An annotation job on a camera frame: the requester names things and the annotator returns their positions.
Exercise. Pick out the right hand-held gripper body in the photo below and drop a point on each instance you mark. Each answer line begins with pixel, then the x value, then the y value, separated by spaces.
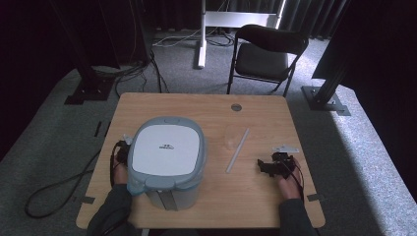
pixel 282 162

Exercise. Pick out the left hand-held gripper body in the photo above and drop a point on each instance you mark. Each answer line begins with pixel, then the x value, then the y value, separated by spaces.
pixel 123 152

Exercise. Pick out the grey-blue pedal trash bin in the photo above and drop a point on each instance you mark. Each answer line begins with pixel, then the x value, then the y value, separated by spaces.
pixel 167 147

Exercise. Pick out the person's left hand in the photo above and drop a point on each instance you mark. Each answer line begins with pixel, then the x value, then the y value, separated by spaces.
pixel 120 173

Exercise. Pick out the person's right hand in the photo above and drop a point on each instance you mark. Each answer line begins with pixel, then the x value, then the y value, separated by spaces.
pixel 290 187

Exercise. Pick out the black floor tape marks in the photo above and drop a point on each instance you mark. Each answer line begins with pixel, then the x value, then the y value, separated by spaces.
pixel 102 129

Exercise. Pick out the light-blue trash bag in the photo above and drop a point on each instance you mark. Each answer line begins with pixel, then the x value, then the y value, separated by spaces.
pixel 134 189

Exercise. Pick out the grey tape strip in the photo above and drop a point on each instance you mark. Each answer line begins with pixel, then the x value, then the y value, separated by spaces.
pixel 315 197
pixel 87 199

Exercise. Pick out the grey table grommet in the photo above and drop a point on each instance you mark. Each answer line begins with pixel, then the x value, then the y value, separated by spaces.
pixel 236 107

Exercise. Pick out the black folding chair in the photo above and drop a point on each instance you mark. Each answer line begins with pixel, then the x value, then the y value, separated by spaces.
pixel 262 59

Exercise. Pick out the grey curtain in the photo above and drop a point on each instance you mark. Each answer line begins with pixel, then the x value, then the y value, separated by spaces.
pixel 308 16

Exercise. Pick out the black stand with base plate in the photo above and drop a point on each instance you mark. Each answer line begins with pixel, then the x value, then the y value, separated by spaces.
pixel 88 90
pixel 324 100

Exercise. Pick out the white metal stand frame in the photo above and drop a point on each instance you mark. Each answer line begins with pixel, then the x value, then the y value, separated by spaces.
pixel 209 19

